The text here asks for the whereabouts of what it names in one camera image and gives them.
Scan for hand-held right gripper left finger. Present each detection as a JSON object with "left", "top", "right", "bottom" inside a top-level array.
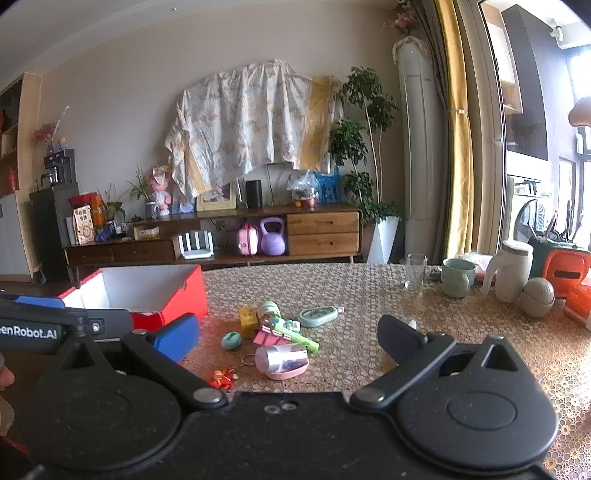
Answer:
[{"left": 45, "top": 313, "right": 229, "bottom": 411}]

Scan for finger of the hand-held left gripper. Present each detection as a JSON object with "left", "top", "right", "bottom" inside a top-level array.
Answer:
[
  {"left": 0, "top": 308, "right": 134, "bottom": 356},
  {"left": 0, "top": 294, "right": 88, "bottom": 320}
]

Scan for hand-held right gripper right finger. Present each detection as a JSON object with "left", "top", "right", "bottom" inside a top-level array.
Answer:
[{"left": 351, "top": 315, "right": 532, "bottom": 409}]

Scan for red cardboard box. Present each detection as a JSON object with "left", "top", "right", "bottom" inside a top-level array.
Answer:
[{"left": 58, "top": 264, "right": 209, "bottom": 343}]

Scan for orange keychain toy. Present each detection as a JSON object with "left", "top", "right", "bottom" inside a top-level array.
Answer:
[{"left": 210, "top": 353, "right": 257, "bottom": 391}]

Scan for small yellow box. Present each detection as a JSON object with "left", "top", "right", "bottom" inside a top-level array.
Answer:
[{"left": 238, "top": 305, "right": 259, "bottom": 339}]

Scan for teal oval case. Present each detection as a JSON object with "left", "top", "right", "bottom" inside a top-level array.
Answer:
[{"left": 298, "top": 306, "right": 341, "bottom": 328}]

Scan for pink small box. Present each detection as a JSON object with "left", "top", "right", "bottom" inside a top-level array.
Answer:
[{"left": 252, "top": 325, "right": 285, "bottom": 347}]

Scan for white bottle with green cap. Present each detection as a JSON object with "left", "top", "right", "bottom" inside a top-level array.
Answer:
[{"left": 256, "top": 301, "right": 283, "bottom": 329}]

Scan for green toy stick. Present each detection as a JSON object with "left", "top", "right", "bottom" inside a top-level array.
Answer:
[{"left": 276, "top": 318, "right": 320, "bottom": 354}]

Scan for pink and silver cup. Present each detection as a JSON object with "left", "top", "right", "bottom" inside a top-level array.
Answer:
[{"left": 254, "top": 344, "right": 310, "bottom": 381}]

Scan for clear drinking glass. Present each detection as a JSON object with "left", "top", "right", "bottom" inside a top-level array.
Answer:
[{"left": 405, "top": 253, "right": 428, "bottom": 291}]

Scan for black cabinet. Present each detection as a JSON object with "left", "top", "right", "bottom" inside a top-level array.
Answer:
[{"left": 29, "top": 184, "right": 82, "bottom": 283}]

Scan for pale green mug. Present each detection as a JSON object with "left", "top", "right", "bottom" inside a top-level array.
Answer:
[{"left": 440, "top": 258, "right": 478, "bottom": 298}]

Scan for beige snack box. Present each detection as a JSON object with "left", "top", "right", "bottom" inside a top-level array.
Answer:
[{"left": 71, "top": 208, "right": 96, "bottom": 246}]

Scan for white router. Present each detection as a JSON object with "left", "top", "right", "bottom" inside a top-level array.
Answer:
[{"left": 177, "top": 232, "right": 216, "bottom": 260}]

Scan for pink toy suitcase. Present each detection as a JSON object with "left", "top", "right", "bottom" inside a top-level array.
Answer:
[{"left": 236, "top": 223, "right": 260, "bottom": 256}]

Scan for wooden media cabinet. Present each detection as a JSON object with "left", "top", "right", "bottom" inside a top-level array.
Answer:
[{"left": 65, "top": 203, "right": 363, "bottom": 269}]

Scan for white jug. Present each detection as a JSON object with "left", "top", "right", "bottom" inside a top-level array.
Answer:
[{"left": 480, "top": 240, "right": 534, "bottom": 304}]

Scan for black coffee machine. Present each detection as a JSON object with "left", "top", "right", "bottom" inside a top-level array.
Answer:
[{"left": 43, "top": 148, "right": 76, "bottom": 187}]

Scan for purple kettlebell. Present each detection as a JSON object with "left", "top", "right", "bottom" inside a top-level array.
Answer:
[{"left": 259, "top": 217, "right": 287, "bottom": 256}]

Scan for small potted plant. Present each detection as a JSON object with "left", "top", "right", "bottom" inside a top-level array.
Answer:
[{"left": 126, "top": 163, "right": 160, "bottom": 220}]

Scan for pink doll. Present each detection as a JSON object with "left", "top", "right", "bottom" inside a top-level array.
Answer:
[{"left": 145, "top": 165, "right": 174, "bottom": 217}]

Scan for round beige container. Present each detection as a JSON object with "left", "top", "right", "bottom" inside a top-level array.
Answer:
[{"left": 522, "top": 277, "right": 555, "bottom": 318}]

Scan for vase with pink flowers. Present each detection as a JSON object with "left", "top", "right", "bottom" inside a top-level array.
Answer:
[{"left": 31, "top": 105, "right": 71, "bottom": 155}]

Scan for clear plastic bag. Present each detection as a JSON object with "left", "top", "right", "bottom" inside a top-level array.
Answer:
[{"left": 287, "top": 170, "right": 320, "bottom": 209}]

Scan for orange plastic container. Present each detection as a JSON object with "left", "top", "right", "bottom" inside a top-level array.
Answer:
[{"left": 541, "top": 250, "right": 591, "bottom": 299}]

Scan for washing machine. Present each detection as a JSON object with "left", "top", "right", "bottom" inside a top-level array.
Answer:
[{"left": 507, "top": 174, "right": 562, "bottom": 246}]

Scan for orange flat box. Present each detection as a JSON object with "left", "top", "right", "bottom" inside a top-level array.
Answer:
[{"left": 562, "top": 284, "right": 591, "bottom": 331}]

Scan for white standing air conditioner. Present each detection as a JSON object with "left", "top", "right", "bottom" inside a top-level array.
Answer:
[{"left": 392, "top": 38, "right": 451, "bottom": 265}]

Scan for yellow curtain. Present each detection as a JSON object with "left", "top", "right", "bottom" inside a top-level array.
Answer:
[{"left": 434, "top": 0, "right": 477, "bottom": 259}]

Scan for printed cloth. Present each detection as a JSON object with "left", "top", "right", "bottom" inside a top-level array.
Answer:
[{"left": 165, "top": 58, "right": 345, "bottom": 197}]

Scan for tall potted plant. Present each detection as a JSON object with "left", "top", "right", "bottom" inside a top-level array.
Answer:
[{"left": 328, "top": 66, "right": 403, "bottom": 265}]

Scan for artificial flowers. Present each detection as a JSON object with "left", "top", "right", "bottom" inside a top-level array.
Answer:
[{"left": 390, "top": 0, "right": 424, "bottom": 36}]

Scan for yellow picture frame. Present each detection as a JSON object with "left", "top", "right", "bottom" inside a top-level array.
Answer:
[{"left": 196, "top": 182, "right": 238, "bottom": 212}]

